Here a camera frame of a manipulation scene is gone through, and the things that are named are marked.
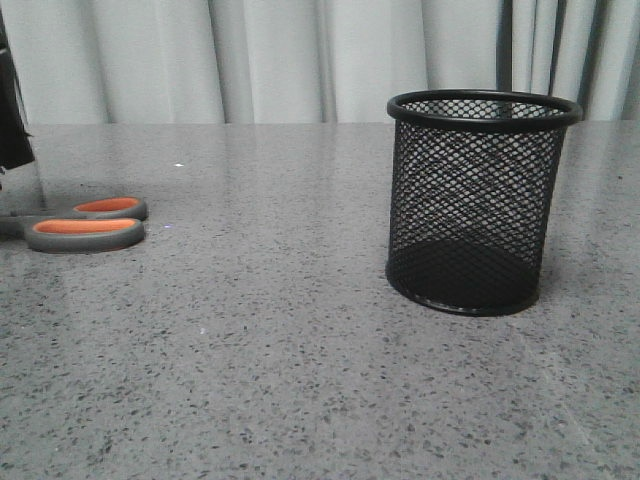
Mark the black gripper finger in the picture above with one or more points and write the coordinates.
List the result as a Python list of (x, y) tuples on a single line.
[(15, 146)]

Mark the grey orange handled scissors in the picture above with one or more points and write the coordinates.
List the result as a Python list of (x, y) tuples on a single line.
[(96, 226)]

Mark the white pleated curtain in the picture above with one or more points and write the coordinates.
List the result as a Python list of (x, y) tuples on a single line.
[(311, 61)]

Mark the black mesh pencil cup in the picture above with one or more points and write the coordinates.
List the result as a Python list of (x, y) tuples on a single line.
[(473, 177)]

